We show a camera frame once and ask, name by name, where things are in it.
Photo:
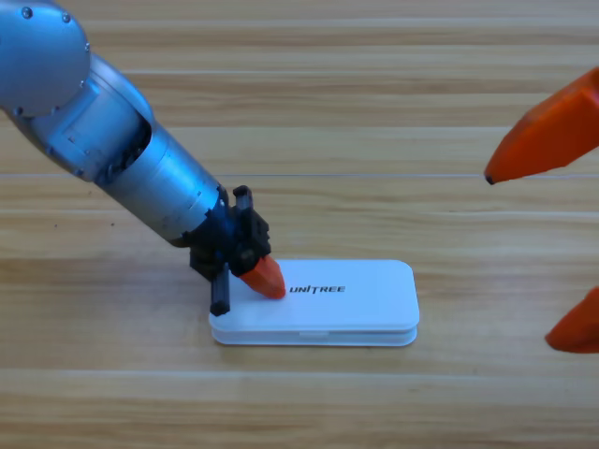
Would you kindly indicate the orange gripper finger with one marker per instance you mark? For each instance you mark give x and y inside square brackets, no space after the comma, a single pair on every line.
[580,327]
[547,135]

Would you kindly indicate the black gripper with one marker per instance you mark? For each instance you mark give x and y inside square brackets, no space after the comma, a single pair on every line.
[234,238]

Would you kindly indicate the white Unitree pencil case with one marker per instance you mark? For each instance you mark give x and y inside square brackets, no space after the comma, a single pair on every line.
[365,299]

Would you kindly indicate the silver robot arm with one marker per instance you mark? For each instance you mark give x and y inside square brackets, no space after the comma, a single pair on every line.
[154,178]

